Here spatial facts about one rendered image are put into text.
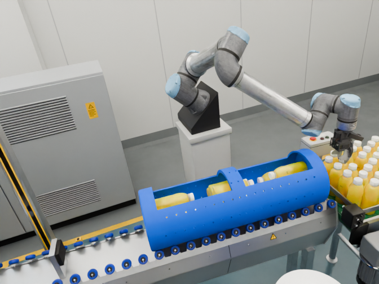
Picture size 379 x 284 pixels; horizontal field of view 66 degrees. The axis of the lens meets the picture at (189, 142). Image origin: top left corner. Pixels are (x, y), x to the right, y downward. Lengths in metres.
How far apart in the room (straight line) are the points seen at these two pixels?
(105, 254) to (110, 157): 1.43
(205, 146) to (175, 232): 0.88
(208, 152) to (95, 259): 1.02
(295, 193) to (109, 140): 1.82
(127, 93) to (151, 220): 2.85
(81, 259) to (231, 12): 3.49
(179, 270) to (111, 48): 2.90
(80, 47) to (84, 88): 1.27
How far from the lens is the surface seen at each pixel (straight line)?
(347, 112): 1.60
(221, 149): 2.10
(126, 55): 3.84
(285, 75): 4.91
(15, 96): 2.62
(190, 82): 1.92
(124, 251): 1.54
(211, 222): 1.31
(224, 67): 1.37
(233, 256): 1.53
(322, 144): 1.92
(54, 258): 1.46
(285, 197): 1.41
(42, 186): 2.98
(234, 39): 1.41
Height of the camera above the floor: 2.05
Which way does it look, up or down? 30 degrees down
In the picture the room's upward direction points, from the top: 7 degrees counter-clockwise
